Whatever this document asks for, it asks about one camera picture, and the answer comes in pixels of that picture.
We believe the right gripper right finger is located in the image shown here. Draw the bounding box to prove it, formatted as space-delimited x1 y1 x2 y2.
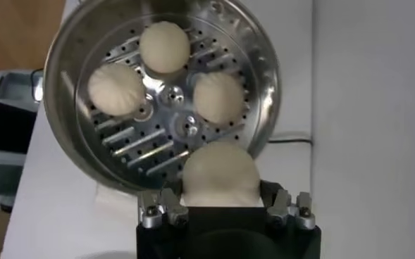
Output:
266 189 316 230

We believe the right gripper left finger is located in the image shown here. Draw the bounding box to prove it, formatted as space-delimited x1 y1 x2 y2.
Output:
138 188 190 229

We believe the white steamed baozi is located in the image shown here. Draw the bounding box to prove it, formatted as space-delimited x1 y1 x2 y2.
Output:
192 71 246 125
139 20 191 75
87 62 147 117
180 140 264 208

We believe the stainless steel steamer basket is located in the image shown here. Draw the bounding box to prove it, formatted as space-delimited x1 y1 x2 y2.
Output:
42 0 282 196

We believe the black cooker power cable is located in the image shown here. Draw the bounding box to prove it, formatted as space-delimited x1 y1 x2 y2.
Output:
266 138 314 145

